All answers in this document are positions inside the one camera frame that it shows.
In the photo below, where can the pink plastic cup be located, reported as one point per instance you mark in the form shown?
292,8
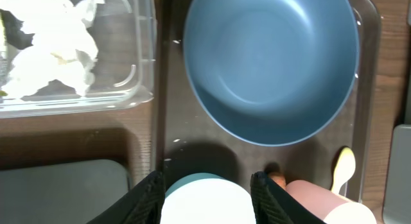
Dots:
328,206

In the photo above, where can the orange carrot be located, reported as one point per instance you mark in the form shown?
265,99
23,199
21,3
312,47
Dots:
278,178

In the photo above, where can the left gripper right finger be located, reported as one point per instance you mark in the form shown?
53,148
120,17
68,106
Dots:
273,205

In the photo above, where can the black waste bin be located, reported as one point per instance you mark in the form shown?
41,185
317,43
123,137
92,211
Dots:
74,192

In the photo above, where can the light blue bowl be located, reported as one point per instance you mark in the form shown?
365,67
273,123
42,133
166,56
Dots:
209,199

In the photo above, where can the yellow green snack wrapper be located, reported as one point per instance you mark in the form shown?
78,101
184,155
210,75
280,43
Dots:
3,93

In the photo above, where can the dark brown serving tray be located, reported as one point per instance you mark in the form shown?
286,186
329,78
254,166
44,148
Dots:
186,140

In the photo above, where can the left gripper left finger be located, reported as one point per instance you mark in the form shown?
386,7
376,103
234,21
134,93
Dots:
141,205

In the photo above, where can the clear plastic waste bin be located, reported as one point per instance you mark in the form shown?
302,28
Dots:
125,34

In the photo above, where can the dark blue plate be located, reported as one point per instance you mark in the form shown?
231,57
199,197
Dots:
271,72

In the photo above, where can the pale yellow plastic spoon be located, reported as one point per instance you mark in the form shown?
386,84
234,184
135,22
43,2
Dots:
344,169

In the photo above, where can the white tissue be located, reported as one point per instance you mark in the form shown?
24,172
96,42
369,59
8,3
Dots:
58,47

